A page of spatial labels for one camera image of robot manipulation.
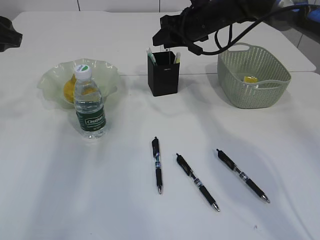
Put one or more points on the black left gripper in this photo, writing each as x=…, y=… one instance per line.
x=9, y=37

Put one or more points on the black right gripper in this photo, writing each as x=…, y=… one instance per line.
x=199, y=20

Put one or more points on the yellow-green utility knife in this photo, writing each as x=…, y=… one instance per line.
x=177, y=58

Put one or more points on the clear plastic ruler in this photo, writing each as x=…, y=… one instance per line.
x=168, y=53

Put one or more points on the teal utility knife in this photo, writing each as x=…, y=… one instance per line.
x=151, y=56

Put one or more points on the yellow pear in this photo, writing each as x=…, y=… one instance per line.
x=69, y=87

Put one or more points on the clear water bottle green label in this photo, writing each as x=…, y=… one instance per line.
x=88, y=103

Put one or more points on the translucent green wavy glass plate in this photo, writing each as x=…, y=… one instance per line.
x=53, y=81

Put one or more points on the black square pen holder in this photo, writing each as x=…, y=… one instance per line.
x=163, y=79

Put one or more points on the green woven plastic basket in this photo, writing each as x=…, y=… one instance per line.
x=256, y=61

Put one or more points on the black pen left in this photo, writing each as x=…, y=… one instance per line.
x=158, y=169

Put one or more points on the black pen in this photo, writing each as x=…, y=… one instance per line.
x=242, y=176
x=190, y=173
x=158, y=169

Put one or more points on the black pen right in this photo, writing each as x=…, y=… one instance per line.
x=242, y=176

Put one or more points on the black pen middle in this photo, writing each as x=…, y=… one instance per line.
x=190, y=173

